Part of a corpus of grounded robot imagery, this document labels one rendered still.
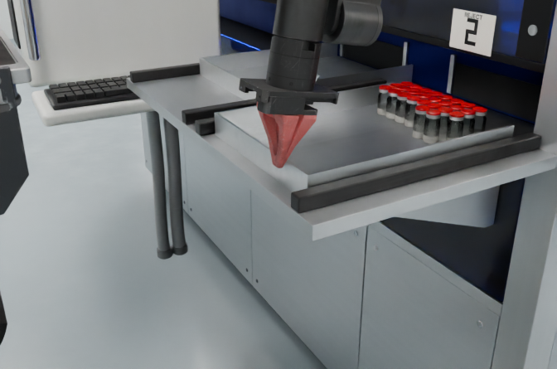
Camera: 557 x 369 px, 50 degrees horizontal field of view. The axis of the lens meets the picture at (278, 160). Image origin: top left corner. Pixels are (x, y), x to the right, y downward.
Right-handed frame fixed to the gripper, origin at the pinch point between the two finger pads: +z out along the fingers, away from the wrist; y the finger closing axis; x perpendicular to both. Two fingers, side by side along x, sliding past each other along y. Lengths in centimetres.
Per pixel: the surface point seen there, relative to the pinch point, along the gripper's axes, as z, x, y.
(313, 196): 1.7, -7.7, 0.4
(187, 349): 87, 78, 28
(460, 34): -16.4, 9.3, 35.8
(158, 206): 50, 100, 24
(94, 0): -9, 90, -1
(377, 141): -0.3, 5.5, 19.9
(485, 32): -17.4, 4.4, 35.6
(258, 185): 4.0, 2.0, -1.1
